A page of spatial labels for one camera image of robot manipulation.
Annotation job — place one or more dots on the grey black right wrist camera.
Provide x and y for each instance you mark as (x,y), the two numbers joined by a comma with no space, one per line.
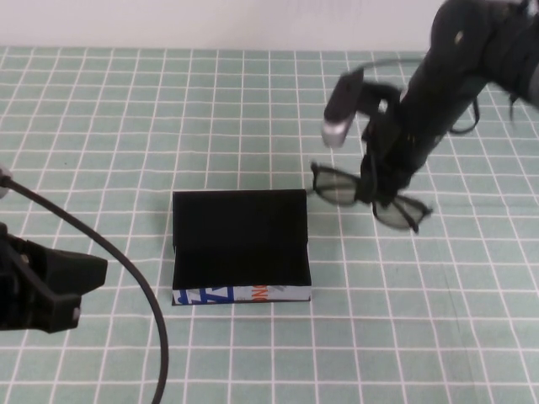
(343,105)

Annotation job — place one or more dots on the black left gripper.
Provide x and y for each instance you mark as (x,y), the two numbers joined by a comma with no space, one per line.
(21,286)

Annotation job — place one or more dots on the green white grid tablecloth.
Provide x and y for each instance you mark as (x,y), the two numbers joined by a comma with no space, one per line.
(210,126)

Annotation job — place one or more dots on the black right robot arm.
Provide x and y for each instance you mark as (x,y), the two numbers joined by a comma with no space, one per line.
(463,50)

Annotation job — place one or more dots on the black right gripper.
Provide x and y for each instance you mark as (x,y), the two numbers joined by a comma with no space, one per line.
(400,147)

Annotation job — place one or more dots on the black framed glasses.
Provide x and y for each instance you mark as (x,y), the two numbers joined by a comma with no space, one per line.
(337,187)

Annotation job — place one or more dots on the black printed glasses case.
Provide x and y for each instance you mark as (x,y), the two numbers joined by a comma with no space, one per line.
(240,235)

